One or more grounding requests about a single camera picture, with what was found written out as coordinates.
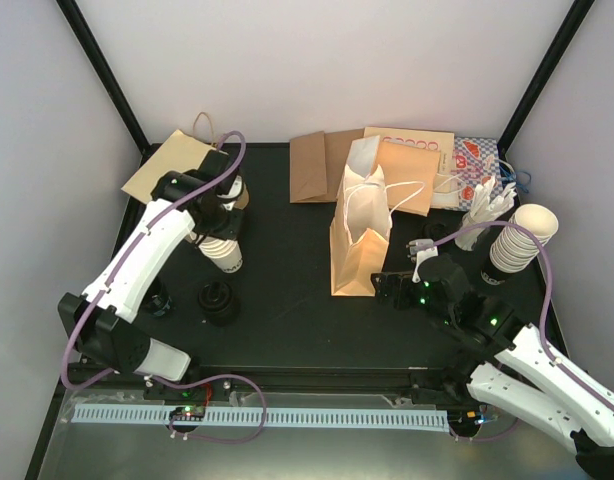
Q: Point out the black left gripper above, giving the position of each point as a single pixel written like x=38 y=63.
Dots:
x=230 y=233

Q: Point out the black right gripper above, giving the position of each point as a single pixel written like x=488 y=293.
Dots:
x=388 y=280

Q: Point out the orange paper bag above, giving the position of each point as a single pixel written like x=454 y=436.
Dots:
x=360 y=231
x=409 y=174

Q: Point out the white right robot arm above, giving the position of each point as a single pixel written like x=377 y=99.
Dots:
x=511 y=367

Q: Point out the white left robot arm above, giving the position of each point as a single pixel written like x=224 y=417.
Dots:
x=99 y=322

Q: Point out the stack of pulp cup carriers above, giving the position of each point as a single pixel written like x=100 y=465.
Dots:
x=243 y=199

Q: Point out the stack of white paper cups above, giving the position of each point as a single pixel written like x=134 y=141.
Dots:
x=225 y=254

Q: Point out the stack of black cup lids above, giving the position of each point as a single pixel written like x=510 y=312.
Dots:
x=434 y=231

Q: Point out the brown kraft paper bag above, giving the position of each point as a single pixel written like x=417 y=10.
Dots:
x=317 y=163

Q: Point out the white paper bag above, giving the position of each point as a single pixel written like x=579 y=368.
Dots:
x=361 y=157

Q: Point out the beige bag with red circles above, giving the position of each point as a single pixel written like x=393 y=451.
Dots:
x=429 y=140

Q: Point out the blue checkered paper bag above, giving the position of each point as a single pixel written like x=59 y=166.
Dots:
x=477 y=160

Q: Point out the tan paper bag with handles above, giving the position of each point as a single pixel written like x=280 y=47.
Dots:
x=179 y=153

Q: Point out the light blue cable duct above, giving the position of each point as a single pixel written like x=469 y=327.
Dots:
x=415 y=420

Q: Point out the black frame post left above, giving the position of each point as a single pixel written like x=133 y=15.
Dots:
x=89 y=44

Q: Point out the black frame post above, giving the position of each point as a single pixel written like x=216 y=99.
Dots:
x=89 y=44
x=566 y=32

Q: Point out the black frame post right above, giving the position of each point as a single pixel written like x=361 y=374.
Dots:
x=566 y=32

